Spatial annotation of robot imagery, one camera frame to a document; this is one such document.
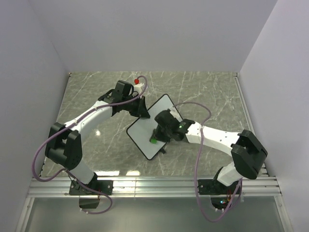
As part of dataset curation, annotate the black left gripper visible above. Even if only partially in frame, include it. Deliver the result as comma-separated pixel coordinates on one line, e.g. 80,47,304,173
123,95,150,118

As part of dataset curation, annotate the white board with black frame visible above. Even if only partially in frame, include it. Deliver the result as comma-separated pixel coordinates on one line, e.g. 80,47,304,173
126,94,180,160

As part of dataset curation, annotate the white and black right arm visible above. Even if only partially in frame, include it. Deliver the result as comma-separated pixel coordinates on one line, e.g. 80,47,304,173
150,119,267,193

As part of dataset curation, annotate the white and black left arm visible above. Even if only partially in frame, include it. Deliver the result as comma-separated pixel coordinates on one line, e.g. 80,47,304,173
45,89,150,194

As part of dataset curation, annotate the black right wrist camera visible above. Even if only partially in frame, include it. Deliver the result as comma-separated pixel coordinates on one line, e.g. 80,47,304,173
154,109,183,129

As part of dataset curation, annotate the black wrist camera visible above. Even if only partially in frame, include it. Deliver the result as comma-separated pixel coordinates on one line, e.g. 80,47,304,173
154,109,183,129
112,80,133,99

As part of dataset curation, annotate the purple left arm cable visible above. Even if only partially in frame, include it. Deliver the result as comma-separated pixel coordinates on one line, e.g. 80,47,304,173
31,75,148,215

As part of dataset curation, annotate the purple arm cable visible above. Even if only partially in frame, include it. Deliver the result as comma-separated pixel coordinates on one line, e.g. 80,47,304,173
173,102,243,222
31,75,148,215

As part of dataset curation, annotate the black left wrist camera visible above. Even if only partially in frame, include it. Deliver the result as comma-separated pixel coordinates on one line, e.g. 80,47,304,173
112,80,133,99

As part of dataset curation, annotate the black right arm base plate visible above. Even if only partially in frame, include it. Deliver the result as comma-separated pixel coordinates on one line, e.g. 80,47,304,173
197,179,239,195

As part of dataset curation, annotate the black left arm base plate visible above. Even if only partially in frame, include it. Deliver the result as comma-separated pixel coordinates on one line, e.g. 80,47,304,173
69,180,113,196

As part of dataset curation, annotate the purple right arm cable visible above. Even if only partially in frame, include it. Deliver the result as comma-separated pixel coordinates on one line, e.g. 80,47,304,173
173,102,243,222

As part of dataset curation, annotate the aluminium rail at table front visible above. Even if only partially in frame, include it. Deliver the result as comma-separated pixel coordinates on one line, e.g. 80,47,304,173
27,176,282,198

